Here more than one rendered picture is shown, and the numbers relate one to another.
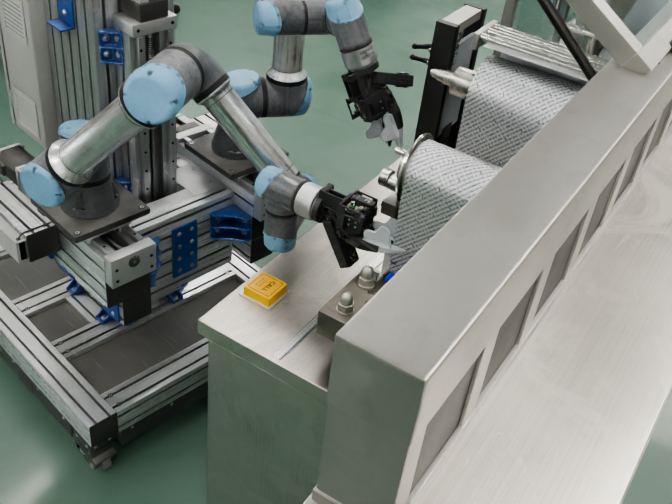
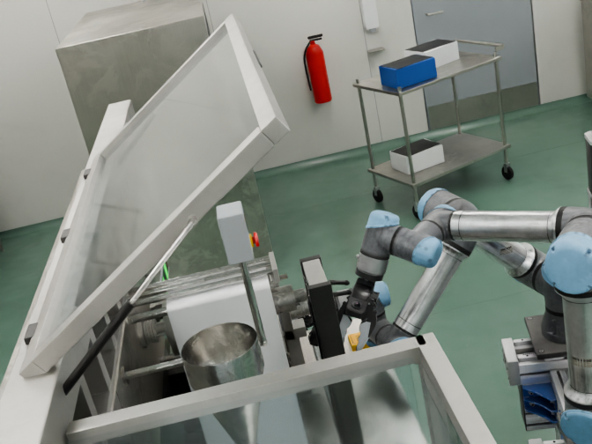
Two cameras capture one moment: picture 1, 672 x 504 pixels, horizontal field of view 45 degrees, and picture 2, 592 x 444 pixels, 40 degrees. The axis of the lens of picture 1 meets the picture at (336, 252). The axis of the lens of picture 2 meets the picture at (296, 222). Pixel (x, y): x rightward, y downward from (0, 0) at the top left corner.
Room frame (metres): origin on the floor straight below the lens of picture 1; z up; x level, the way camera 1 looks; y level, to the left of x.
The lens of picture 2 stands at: (3.16, -1.06, 2.26)
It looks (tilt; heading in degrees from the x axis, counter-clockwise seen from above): 23 degrees down; 149
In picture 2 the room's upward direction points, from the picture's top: 12 degrees counter-clockwise
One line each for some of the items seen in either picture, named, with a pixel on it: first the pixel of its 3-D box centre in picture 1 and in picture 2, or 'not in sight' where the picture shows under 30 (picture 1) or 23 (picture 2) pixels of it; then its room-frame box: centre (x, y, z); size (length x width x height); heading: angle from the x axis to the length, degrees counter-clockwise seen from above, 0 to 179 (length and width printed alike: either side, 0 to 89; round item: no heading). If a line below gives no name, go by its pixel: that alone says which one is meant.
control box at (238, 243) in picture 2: not in sight; (239, 232); (1.88, -0.42, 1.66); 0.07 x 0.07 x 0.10; 61
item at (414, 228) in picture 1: (445, 261); not in sight; (1.30, -0.22, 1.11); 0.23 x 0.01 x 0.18; 62
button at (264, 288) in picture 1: (265, 289); (360, 340); (1.38, 0.14, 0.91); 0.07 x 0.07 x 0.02; 62
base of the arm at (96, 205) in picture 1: (88, 186); (566, 316); (1.75, 0.66, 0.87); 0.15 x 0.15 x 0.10
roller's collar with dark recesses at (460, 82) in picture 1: (468, 84); (282, 299); (1.64, -0.24, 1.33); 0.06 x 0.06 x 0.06; 62
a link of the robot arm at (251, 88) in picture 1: (240, 96); not in sight; (2.12, 0.33, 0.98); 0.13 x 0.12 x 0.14; 111
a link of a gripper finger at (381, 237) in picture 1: (384, 238); not in sight; (1.35, -0.09, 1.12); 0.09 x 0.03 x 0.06; 61
